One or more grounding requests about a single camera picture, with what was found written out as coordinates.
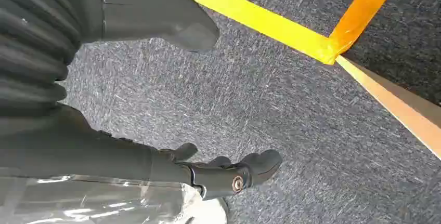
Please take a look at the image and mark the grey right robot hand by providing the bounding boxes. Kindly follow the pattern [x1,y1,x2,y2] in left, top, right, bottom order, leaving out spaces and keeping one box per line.
[0,0,284,201]

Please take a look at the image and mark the shiny silver robot body shell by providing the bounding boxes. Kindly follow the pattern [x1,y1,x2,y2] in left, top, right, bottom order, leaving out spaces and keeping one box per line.
[0,175,229,224]

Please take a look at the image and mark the yellow floor tape strip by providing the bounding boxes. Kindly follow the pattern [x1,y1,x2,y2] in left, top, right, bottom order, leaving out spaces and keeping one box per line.
[170,0,338,66]

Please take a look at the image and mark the pale wooden desk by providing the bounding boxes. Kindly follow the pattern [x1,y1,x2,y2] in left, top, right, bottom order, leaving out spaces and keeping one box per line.
[335,55,441,161]

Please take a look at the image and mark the orange floor tape strip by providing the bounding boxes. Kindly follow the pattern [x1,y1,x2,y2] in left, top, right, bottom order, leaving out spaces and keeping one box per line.
[328,0,406,57]

